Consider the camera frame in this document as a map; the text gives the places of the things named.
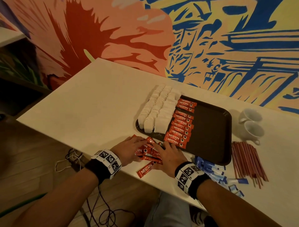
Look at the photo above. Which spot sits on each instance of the black right wristband with markers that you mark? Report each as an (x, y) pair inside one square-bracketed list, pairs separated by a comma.
[(190, 178)]

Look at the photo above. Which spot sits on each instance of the pile of blue sugar sachets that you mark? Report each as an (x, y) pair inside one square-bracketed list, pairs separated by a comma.
[(215, 170)]

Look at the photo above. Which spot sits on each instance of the small white cup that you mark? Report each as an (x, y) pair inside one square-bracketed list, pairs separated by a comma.
[(251, 115), (253, 131)]

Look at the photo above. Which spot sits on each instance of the black left wristband with markers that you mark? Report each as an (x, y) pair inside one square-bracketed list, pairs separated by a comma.
[(105, 164)]

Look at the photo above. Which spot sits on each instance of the row of red Nescafe sachets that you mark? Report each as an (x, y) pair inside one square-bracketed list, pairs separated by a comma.
[(181, 122)]

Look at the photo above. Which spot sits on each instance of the bundle of red stir sticks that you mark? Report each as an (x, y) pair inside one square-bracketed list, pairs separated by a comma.
[(247, 161)]

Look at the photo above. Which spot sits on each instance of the person's right forearm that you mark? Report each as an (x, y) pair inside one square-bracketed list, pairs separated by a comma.
[(233, 206)]

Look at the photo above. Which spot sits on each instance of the person's right hand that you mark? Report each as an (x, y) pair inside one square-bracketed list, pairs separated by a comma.
[(172, 160)]

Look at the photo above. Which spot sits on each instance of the black wristband with markers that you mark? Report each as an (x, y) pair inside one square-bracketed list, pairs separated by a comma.
[(190, 178), (105, 164)]

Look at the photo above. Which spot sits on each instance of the dark brown tray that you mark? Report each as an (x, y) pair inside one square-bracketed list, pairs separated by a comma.
[(212, 131)]

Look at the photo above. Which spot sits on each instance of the white wall shelf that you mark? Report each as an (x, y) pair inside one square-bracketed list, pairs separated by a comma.
[(9, 35)]

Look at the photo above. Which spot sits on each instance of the person's left hand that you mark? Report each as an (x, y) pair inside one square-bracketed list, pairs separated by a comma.
[(127, 149)]

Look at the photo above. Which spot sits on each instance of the pile of red Nescafe sachets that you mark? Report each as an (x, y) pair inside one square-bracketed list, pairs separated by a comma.
[(148, 154)]

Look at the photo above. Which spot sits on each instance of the row of tea bags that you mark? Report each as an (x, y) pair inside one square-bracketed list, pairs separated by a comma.
[(156, 107)]

